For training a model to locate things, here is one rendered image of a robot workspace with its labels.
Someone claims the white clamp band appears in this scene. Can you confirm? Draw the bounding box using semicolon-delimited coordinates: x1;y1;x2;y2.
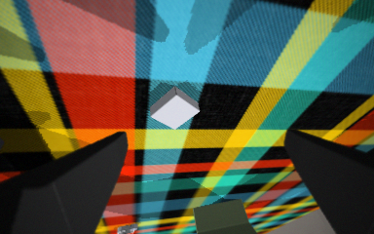
117;223;137;234

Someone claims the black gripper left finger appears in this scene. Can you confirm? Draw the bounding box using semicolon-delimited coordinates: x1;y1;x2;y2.
0;132;129;234

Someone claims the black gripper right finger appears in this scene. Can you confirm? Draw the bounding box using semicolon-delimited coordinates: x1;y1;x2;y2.
283;130;374;234

